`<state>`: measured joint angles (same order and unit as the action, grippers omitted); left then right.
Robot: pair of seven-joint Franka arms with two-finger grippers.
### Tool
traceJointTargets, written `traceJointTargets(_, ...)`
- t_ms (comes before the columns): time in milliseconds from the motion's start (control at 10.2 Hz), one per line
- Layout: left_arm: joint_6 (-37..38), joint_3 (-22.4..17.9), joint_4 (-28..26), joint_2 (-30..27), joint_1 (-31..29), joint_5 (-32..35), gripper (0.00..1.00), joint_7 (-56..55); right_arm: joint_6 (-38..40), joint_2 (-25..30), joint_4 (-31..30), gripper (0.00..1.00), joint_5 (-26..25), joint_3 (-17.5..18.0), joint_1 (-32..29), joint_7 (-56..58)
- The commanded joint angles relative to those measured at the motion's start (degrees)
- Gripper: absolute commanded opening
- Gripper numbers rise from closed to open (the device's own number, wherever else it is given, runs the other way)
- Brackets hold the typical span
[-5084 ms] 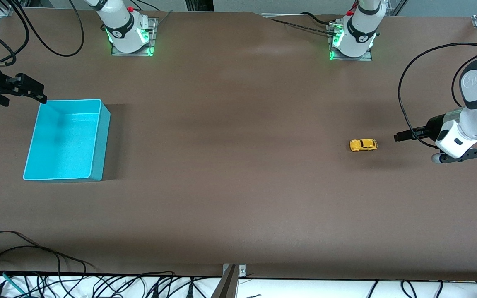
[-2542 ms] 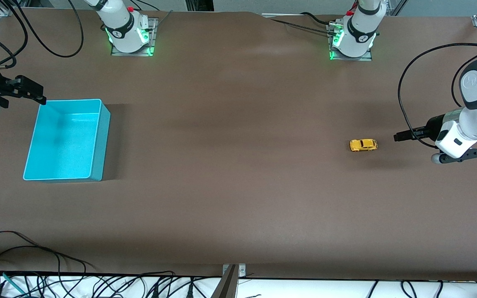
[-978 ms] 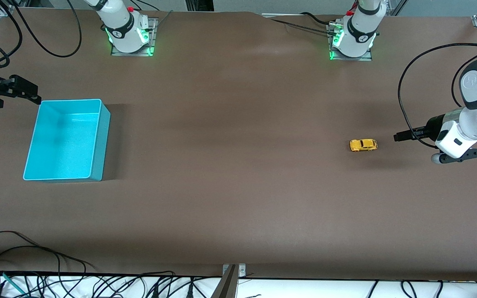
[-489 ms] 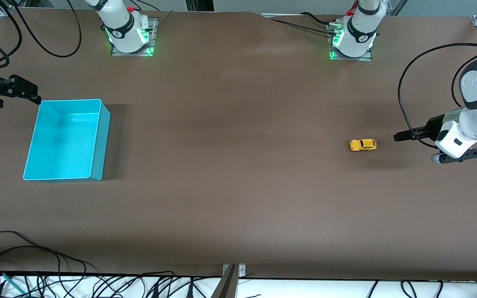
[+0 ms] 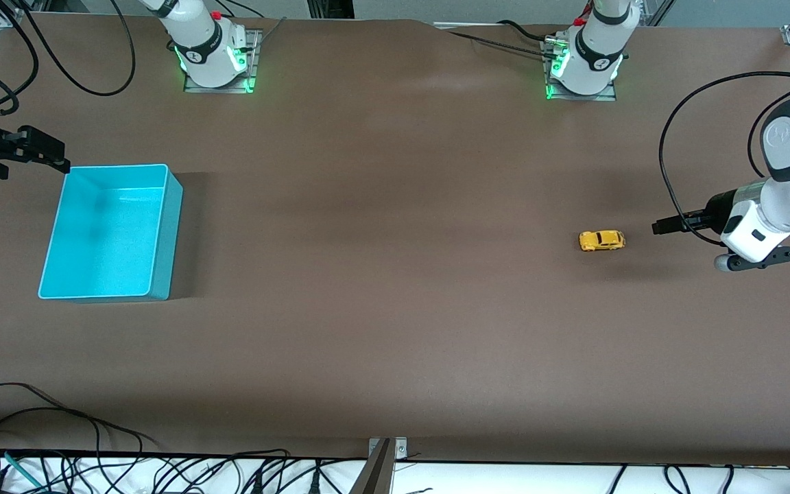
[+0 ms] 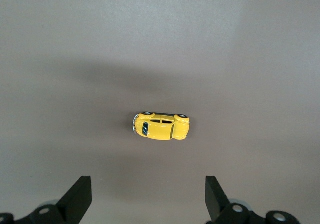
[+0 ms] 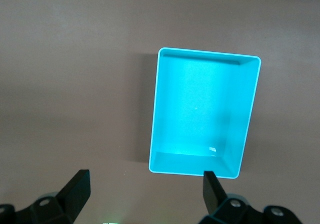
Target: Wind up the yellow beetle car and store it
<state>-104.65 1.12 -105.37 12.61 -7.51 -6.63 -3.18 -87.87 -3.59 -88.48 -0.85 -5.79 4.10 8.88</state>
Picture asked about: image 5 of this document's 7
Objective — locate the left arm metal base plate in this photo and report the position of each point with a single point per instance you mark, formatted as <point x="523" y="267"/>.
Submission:
<point x="587" y="97"/>

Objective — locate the grey metal bar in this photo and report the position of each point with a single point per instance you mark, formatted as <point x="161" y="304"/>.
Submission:
<point x="374" y="477"/>

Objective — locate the yellow beetle toy car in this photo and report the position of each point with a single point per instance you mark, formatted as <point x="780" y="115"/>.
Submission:
<point x="601" y="240"/>

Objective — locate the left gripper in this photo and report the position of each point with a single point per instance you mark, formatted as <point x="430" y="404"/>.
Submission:
<point x="714" y="208"/>

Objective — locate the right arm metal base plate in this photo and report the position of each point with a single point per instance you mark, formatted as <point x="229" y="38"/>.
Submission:
<point x="217" y="89"/>

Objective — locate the cyan plastic bin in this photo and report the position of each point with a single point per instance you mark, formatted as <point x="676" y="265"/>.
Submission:
<point x="107" y="240"/>

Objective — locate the metal table bracket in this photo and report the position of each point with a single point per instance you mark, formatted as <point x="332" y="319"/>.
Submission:
<point x="400" y="447"/>

